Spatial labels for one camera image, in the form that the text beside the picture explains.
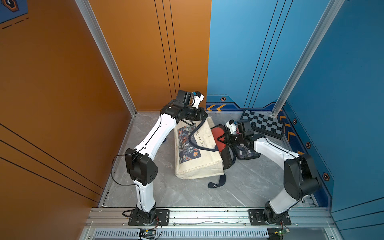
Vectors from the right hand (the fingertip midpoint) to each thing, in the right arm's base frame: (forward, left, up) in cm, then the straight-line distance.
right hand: (219, 138), depth 88 cm
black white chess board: (+22, -37, -10) cm, 44 cm away
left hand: (+5, +7, +17) cm, 19 cm away
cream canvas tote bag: (-12, +13, +3) cm, 18 cm away
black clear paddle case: (-8, -4, 0) cm, 9 cm away
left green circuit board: (-45, +37, -16) cm, 60 cm away
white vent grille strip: (-45, +5, -14) cm, 47 cm away
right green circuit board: (-44, -27, -14) cm, 53 cm away
